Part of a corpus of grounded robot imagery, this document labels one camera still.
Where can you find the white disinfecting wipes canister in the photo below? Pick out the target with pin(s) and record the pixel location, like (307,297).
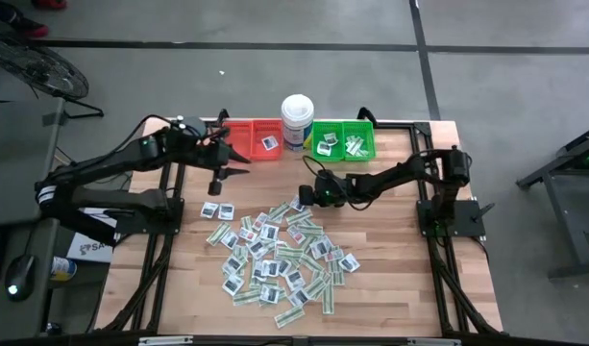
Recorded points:
(297,115)

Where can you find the white printed cardboard box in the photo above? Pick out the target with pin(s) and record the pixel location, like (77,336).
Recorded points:
(90,250)

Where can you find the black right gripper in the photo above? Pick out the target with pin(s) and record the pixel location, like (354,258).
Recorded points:
(328,192)

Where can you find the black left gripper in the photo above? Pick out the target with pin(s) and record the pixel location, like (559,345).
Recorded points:
(217,154)

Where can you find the silver metal bracket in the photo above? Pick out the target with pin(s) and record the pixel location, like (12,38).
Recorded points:
(433,342)
(165,341)

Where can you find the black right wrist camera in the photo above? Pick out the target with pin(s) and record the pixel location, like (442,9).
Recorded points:
(305,195)

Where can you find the white antiseptic towelette packet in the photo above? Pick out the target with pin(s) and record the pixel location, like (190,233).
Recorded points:
(229,239)
(269,294)
(270,142)
(320,247)
(233,284)
(349,263)
(284,266)
(294,279)
(330,138)
(270,268)
(299,297)
(324,149)
(234,264)
(297,205)
(209,210)
(258,248)
(269,232)
(226,211)

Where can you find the grey metal cart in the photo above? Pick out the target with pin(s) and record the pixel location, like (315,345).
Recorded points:
(570,230)

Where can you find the white blue yellow can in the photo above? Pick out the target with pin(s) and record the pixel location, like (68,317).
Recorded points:
(63,268)

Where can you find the black floor fan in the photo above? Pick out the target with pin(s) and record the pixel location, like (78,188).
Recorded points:
(39,67)

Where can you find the black depth camera box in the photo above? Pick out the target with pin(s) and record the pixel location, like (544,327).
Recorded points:
(299,342)

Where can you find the person's shoe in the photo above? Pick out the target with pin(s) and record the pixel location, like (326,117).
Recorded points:
(51,4)
(32,30)

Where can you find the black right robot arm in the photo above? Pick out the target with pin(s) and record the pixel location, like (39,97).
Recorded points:
(400,173)

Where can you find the grey side desk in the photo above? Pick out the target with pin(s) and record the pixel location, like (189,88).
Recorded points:
(15,168)

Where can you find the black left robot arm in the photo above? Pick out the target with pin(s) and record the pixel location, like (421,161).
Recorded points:
(106,163)

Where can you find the black computer mouse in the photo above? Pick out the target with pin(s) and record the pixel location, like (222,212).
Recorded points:
(20,276)

